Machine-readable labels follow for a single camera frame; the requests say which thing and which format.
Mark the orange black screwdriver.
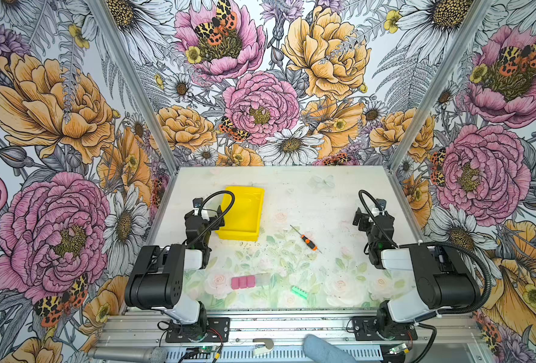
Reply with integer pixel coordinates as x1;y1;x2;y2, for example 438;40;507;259
291;225;319;252

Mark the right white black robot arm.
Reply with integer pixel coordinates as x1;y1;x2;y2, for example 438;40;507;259
352;200;491;340

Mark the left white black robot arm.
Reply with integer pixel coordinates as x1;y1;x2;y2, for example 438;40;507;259
124;191;236;331

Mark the yellow plastic bin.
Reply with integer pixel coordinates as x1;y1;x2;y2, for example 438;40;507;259
216;186;265;242

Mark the pink block strip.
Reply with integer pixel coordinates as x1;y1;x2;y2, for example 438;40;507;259
231;275;257;290

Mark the green toothed plastic piece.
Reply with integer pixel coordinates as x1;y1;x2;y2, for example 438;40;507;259
291;286;309;300

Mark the grey cylinder microphone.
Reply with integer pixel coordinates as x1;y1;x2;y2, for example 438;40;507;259
88;347;168;363

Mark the blue grey cloth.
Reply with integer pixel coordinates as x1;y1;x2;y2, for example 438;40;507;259
303;334;356;363

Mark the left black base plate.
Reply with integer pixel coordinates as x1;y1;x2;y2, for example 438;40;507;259
164;318;231;343

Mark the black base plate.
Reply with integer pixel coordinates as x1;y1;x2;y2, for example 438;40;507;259
351;316;418;341
164;318;231;343

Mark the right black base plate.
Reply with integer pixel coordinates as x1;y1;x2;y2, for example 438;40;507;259
351;316;418;341

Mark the aluminium front rail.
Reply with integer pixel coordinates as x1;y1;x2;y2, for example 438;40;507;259
96;309;482;347

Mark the right black corrugated cable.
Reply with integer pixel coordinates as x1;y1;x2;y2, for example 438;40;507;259
358;189;493;315

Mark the white hook bracket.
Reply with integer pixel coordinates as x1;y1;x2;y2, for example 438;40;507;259
252;338;275;357

